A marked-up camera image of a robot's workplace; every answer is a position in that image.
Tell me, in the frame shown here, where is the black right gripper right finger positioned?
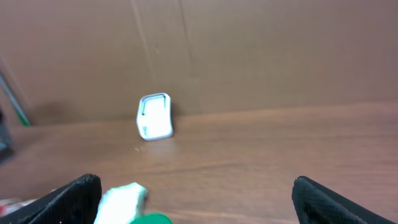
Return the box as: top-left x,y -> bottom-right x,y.
292,176 -> 394,224

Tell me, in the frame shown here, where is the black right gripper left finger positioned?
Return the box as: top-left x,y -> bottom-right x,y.
1,174 -> 102,224

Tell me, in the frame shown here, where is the teal white snack packet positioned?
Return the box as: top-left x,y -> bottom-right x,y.
94,182 -> 148,224

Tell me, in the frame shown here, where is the white brown snack bag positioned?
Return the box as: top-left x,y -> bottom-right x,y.
0,198 -> 35,217

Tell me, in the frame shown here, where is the green lid Knorr jar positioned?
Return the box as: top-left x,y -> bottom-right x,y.
130,213 -> 173,224

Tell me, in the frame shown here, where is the white barcode scanner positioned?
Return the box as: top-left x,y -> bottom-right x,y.
136,93 -> 174,141

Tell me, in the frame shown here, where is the grey plastic mesh basket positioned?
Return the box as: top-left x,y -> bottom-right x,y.
0,110 -> 14,163

